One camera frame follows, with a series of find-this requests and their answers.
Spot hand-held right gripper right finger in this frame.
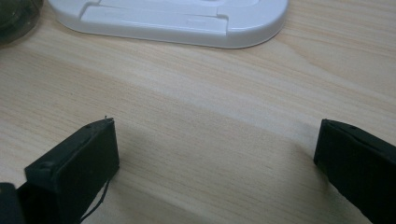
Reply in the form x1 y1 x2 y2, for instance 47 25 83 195
312 119 396 224

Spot white box lid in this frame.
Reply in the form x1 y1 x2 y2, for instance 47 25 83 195
46 0 290 49

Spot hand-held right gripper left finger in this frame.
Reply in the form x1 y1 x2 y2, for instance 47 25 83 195
17 116 120 224

